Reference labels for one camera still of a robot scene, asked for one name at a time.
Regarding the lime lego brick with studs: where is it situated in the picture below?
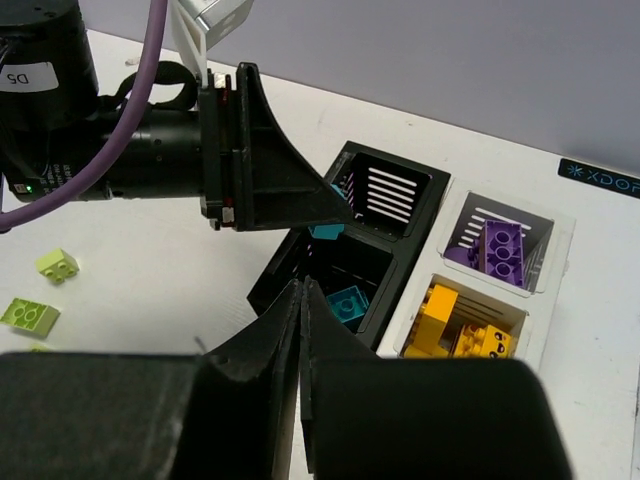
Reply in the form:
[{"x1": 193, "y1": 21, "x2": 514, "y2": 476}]
[{"x1": 28, "y1": 343, "x2": 54, "y2": 353}]

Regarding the yellow striped lego assembly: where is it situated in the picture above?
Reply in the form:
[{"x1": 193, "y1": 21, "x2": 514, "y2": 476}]
[{"x1": 400, "y1": 284, "x2": 514, "y2": 359}]

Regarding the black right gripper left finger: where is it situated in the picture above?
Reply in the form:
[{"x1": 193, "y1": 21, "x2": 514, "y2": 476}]
[{"x1": 1, "y1": 280, "x2": 302, "y2": 479}]

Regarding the black slotted container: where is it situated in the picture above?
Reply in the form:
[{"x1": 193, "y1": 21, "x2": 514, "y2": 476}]
[{"x1": 247, "y1": 141, "x2": 451, "y2": 349}]

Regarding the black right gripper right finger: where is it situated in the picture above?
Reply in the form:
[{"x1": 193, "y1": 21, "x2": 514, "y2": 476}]
[{"x1": 300, "y1": 279, "x2": 573, "y2": 479}]

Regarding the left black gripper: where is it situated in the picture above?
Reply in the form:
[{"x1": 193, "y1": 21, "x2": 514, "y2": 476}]
[{"x1": 1, "y1": 1, "x2": 351, "y2": 232}]

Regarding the white slotted container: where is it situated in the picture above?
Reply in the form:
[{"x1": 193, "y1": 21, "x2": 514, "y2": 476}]
[{"x1": 377, "y1": 179, "x2": 576, "y2": 369}]

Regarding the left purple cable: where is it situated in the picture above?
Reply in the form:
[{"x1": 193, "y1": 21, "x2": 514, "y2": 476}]
[{"x1": 0, "y1": 0, "x2": 167, "y2": 232}]

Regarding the teal square lego brick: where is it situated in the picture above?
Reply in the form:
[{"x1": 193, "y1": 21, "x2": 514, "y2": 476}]
[
  {"x1": 307, "y1": 184, "x2": 353, "y2": 241},
  {"x1": 327, "y1": 286, "x2": 369, "y2": 323}
]

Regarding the purple lego brick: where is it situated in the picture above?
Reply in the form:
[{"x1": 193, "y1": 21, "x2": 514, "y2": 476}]
[{"x1": 444, "y1": 220, "x2": 525, "y2": 288}]

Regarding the small lime lego brick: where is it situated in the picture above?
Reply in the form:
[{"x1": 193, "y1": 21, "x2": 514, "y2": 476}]
[{"x1": 35, "y1": 248, "x2": 80, "y2": 285}]

